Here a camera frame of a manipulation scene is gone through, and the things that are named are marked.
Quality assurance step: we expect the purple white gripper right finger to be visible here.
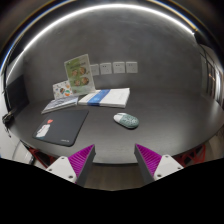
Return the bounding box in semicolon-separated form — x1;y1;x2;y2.
134;144;183;184

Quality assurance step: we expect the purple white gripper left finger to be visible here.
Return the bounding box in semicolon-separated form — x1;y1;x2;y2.
47;145;96;186

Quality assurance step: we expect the black mouse pad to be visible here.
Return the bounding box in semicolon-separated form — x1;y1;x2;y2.
33;110;88;147

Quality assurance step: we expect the green white computer mouse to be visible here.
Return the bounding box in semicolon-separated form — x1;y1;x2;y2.
113;113;139;129

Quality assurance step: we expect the white book blue stripe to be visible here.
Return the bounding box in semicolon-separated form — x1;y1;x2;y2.
78;88;130;108

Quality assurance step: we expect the colourful sticker card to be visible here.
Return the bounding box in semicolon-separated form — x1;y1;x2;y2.
53;80;72;99

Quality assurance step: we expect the black monitor screen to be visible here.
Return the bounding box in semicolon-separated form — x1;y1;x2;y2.
6;75;29;116

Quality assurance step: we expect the green menu stand card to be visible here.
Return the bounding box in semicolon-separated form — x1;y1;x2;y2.
64;54;95;96

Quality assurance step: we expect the white wall socket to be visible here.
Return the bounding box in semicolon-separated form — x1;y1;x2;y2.
90;64;100;76
126;62;138;73
100;63;112;75
113;62;125;74

